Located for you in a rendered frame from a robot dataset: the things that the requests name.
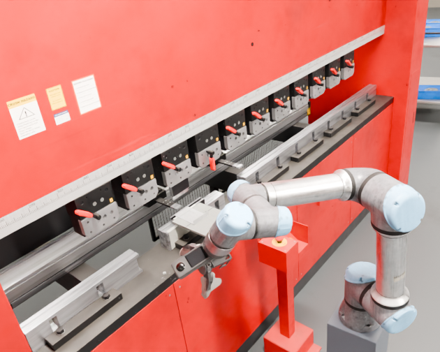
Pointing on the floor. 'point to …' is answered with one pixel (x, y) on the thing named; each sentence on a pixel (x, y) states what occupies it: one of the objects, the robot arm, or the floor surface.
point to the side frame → (388, 77)
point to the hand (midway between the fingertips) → (190, 276)
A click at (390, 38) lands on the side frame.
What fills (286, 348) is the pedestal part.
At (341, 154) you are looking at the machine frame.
